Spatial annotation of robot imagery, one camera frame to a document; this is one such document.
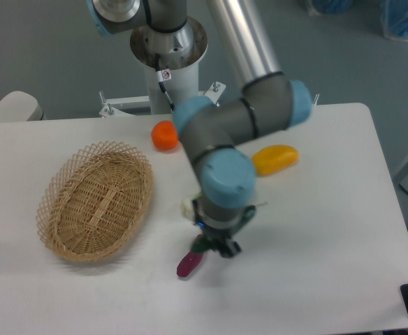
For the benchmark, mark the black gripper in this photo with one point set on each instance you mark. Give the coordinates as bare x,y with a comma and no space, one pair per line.
222,233

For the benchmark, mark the dark green cucumber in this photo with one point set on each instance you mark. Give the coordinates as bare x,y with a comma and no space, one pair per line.
201,244

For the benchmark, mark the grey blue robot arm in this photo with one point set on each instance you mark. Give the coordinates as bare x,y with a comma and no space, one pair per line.
210,134

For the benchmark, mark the woven wicker basket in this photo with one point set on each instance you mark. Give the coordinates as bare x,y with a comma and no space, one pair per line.
96,202

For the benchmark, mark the green bok choy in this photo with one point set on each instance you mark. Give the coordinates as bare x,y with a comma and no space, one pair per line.
186,207

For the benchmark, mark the yellow mango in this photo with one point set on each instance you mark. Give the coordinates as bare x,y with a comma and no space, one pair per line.
275,158

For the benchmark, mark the orange tangerine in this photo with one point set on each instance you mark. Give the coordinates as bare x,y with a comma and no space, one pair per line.
164,136

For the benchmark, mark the white chair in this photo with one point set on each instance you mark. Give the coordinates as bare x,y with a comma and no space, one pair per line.
20,106

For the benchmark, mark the blue plastic bag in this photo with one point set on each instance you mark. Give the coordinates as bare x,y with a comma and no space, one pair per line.
328,7
394,19

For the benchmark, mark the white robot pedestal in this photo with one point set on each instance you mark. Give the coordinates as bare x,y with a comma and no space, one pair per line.
170,62

